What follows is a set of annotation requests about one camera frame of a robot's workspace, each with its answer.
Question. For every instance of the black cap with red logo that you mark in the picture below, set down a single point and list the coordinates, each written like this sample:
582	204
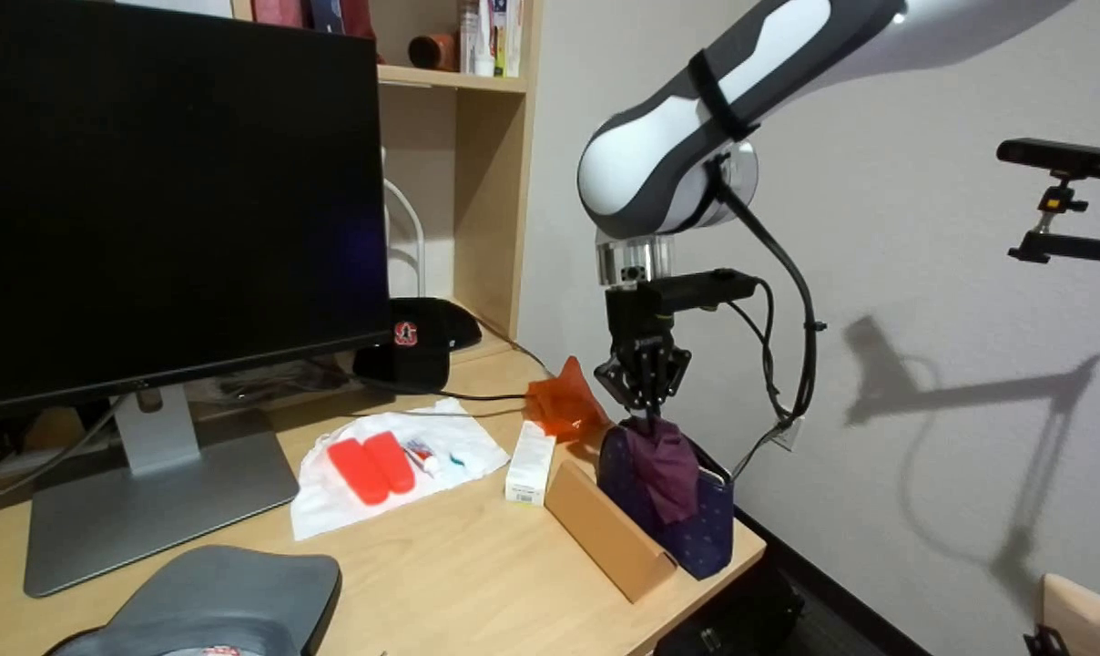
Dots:
418	349

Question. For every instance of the purple cloth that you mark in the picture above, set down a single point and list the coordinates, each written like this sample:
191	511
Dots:
654	475

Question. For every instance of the black computer monitor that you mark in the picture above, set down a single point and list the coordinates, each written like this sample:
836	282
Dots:
152	185

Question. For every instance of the black external camera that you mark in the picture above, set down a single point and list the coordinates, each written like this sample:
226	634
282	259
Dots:
1060	158

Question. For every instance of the dark blue bottle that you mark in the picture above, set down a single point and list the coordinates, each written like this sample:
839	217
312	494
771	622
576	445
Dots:
326	14

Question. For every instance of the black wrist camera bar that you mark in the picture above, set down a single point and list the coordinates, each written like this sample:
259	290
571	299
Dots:
708	290

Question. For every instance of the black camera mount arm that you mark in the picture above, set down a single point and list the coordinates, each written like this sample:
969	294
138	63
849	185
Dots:
1065	244

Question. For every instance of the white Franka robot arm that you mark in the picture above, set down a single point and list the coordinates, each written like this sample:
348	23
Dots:
671	158

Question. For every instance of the white printed carton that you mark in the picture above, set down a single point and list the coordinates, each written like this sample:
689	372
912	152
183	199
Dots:
531	466

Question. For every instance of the white printed box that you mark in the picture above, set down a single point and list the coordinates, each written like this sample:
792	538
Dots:
508	42

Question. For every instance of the black bag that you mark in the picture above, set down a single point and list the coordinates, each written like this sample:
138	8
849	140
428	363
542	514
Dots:
754	622

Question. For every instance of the silver monitor stand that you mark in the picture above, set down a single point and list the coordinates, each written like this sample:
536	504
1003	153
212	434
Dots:
152	496

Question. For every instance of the white wall socket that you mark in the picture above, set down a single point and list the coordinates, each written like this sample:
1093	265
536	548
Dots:
799	434

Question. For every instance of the orange plastic bag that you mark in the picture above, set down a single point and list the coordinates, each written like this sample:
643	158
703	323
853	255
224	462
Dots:
565	404

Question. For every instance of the brown cardboard box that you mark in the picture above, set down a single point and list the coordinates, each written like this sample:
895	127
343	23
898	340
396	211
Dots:
607	534

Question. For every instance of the white bottle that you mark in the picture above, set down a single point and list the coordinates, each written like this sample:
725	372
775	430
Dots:
474	42

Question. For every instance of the dark brown cylinder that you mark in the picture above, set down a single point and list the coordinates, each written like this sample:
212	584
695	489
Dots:
433	51

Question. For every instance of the light wooden side table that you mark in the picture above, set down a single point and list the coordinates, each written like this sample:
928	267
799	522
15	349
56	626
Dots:
1089	622

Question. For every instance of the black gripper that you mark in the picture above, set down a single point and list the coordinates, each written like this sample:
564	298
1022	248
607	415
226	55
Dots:
643	324

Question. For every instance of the red packet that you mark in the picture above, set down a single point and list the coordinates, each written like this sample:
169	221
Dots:
370	466

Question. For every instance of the light wooden shelf unit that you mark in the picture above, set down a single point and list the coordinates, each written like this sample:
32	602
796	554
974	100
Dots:
490	185

